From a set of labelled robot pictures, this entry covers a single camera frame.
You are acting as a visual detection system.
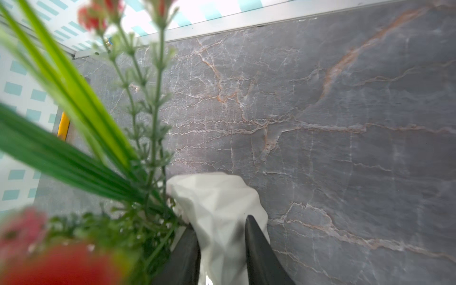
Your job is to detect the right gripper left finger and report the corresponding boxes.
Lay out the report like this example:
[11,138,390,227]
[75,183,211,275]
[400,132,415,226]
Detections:
[151,224,201,285]

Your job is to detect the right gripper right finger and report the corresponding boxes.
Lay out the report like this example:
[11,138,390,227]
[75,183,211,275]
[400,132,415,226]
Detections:
[245,215,295,285]

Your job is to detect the pink flower pot back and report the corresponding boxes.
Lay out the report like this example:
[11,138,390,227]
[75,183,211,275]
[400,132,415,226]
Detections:
[1,1,267,285]

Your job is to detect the yellow handled pliers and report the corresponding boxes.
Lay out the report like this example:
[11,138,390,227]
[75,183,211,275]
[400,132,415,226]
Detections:
[57,112,70,141]

